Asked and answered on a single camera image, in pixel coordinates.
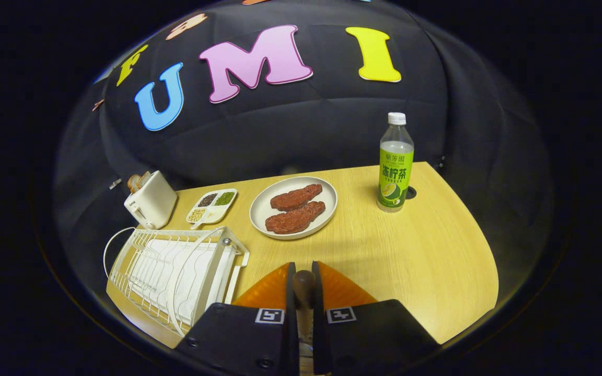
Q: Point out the wooden spoon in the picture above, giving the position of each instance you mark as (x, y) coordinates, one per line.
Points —
(304, 284)

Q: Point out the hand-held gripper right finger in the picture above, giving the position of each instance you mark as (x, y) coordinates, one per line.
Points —
(319, 334)

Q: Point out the beige plate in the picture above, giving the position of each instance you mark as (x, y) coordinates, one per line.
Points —
(332, 196)

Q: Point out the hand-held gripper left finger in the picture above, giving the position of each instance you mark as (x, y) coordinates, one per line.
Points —
(290, 334)

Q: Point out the pink clip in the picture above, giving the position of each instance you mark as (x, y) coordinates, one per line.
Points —
(97, 104)

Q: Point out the green label drink bottle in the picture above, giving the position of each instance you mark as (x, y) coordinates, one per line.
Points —
(396, 172)

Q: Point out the black backdrop cloth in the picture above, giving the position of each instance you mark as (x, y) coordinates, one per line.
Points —
(332, 130)

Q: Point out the red meat steak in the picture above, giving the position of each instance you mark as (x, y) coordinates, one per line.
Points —
(294, 219)
(297, 197)

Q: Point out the brown bread slice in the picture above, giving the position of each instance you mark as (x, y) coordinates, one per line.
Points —
(145, 177)
(134, 183)

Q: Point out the white drip tray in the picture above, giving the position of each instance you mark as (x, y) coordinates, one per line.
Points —
(188, 271)

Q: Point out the white toaster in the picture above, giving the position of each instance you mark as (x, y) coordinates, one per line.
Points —
(152, 203)

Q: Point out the white clip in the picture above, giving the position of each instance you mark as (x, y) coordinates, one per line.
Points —
(115, 183)

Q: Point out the black table grommet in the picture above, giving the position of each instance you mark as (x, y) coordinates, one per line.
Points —
(412, 193)

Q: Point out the white divided grain dish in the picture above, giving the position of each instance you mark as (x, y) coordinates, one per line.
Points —
(212, 208)

